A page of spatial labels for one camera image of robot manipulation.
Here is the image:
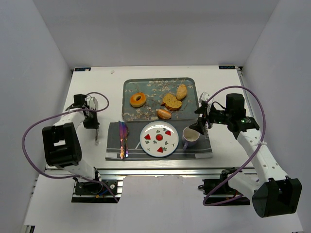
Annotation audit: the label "lavender mug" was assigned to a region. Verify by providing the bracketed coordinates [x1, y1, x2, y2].
[182, 127, 200, 150]

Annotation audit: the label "blue table label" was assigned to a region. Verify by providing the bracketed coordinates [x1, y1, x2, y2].
[218, 65, 236, 70]
[74, 67, 91, 72]

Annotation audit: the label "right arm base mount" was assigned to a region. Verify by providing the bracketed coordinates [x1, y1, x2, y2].
[198, 167, 250, 206]

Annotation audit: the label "glazed donut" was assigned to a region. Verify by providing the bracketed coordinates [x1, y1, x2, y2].
[130, 93, 146, 108]

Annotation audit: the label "iridescent knife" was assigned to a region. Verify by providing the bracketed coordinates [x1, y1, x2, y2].
[119, 121, 125, 159]

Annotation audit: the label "left blue table label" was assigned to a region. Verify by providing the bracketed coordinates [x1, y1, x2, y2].
[74, 67, 91, 72]

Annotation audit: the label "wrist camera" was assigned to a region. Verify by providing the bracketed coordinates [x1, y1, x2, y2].
[86, 96, 96, 109]
[199, 92, 210, 103]

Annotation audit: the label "right blue table label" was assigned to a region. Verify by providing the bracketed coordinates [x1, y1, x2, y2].
[218, 65, 236, 70]

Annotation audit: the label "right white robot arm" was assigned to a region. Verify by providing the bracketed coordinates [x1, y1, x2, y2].
[189, 92, 302, 218]

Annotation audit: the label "metal tongs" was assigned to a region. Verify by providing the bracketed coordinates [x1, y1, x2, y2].
[89, 97, 100, 145]

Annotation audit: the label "grey striped placemat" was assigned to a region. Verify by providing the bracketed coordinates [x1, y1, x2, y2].
[105, 119, 214, 161]

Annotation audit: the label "sliced bread loaf piece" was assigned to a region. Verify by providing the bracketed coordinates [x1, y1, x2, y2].
[161, 94, 182, 111]

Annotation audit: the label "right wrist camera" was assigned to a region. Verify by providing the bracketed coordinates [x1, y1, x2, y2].
[199, 92, 210, 103]

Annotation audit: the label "white strawberry plate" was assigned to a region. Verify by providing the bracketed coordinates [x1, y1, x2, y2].
[139, 121, 179, 158]

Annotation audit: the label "small round bun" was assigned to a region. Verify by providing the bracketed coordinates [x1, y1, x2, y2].
[157, 109, 172, 119]

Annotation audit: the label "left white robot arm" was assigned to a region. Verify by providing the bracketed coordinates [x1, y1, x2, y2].
[42, 94, 100, 181]

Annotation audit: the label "floral teal tray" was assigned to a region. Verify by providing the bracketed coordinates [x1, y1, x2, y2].
[122, 77, 199, 122]

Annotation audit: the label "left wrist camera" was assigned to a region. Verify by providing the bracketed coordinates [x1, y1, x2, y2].
[86, 96, 96, 109]

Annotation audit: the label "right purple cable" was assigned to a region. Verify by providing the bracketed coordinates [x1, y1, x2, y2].
[203, 85, 266, 207]

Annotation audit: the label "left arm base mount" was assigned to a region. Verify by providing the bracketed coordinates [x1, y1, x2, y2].
[71, 171, 123, 203]

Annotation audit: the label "croissant roll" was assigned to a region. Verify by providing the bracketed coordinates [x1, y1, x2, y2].
[176, 84, 187, 100]

